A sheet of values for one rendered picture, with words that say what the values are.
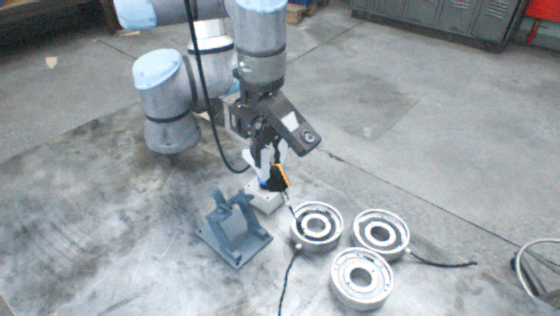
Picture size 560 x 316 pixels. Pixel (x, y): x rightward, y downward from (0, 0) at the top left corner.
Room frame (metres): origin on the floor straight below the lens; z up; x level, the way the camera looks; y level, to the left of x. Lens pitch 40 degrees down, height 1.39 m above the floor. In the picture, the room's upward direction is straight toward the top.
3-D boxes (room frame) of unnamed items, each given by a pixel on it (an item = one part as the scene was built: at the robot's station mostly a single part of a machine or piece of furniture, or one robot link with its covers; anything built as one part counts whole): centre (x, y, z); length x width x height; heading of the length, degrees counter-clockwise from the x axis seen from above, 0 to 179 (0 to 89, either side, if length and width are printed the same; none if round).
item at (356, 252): (0.34, -0.14, 0.82); 0.10 x 0.10 x 0.04
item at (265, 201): (0.55, 0.03, 0.82); 0.08 x 0.07 x 0.05; 50
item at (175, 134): (0.78, 0.29, 0.85); 0.15 x 0.15 x 0.10
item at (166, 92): (0.79, 0.28, 0.97); 0.13 x 0.12 x 0.14; 113
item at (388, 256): (0.43, -0.20, 0.82); 0.10 x 0.10 x 0.04
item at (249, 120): (0.51, 0.03, 1.07); 0.09 x 0.08 x 0.12; 48
